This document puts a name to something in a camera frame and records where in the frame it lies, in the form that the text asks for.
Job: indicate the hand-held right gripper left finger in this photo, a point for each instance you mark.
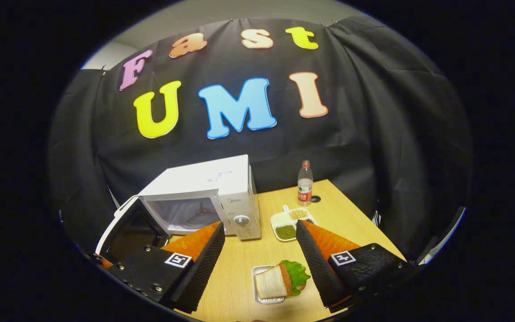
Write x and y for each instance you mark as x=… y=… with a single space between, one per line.
x=204 y=268

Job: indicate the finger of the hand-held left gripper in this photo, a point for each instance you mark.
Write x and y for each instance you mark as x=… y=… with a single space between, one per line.
x=100 y=261

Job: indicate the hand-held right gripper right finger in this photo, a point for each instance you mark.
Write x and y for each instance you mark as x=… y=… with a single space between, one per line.
x=318 y=273

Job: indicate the sandwich with lettuce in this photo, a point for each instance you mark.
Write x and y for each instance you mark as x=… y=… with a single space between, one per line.
x=271 y=282

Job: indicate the white microwave oven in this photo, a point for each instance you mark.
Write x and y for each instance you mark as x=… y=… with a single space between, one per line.
x=195 y=188

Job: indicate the white divided bean dish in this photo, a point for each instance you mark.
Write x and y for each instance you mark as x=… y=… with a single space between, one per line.
x=286 y=231

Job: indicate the small white tray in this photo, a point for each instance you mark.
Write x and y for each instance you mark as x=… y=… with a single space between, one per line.
x=259 y=269

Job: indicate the black table grommet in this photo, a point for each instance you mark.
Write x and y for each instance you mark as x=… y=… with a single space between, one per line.
x=312 y=199

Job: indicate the clear water bottle red label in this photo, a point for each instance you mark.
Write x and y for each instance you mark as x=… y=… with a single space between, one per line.
x=305 y=188

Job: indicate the black backdrop cloth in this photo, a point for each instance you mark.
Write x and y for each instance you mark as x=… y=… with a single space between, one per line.
x=373 y=112

